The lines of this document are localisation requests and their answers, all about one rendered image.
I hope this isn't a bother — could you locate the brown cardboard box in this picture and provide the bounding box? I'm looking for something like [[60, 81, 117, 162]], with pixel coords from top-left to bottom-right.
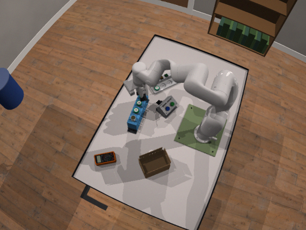
[[139, 147, 171, 178]]

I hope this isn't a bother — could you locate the grey panel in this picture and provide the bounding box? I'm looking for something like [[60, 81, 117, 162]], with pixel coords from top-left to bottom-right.
[[150, 73, 177, 94]]

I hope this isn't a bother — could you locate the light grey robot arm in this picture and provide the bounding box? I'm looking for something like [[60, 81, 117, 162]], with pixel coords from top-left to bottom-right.
[[123, 59, 238, 143]]

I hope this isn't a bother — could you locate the orange digital multimeter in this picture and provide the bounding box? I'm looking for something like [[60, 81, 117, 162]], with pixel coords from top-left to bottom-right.
[[94, 152, 116, 166]]

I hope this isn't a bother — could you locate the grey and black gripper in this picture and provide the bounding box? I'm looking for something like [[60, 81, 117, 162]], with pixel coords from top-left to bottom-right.
[[136, 85, 149, 102]]

